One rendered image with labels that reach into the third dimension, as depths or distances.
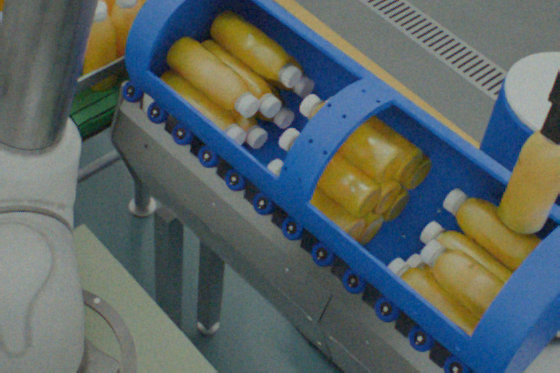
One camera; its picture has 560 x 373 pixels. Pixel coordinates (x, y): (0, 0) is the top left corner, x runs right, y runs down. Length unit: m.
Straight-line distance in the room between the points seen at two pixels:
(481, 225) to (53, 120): 0.69
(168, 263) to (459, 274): 0.93
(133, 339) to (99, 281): 0.11
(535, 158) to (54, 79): 0.62
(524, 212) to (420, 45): 2.30
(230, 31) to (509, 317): 0.75
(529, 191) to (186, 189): 0.77
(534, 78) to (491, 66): 1.64
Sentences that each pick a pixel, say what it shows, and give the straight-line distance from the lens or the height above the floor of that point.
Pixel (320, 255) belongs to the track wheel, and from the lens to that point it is 1.62.
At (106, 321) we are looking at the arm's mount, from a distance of 1.42.
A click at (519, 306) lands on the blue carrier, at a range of 1.36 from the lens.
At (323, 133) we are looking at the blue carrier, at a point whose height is 1.21.
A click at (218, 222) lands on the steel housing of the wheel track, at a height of 0.85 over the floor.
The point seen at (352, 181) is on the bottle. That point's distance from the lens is 1.52.
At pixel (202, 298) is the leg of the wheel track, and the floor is 0.16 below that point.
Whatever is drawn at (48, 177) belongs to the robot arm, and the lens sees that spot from 1.25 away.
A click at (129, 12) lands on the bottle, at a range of 1.89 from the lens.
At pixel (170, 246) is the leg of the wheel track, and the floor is 0.53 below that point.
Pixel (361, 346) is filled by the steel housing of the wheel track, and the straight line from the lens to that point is 1.65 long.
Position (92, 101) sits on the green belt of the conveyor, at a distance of 1.95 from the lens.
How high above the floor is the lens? 2.26
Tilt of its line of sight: 45 degrees down
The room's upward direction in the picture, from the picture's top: 11 degrees clockwise
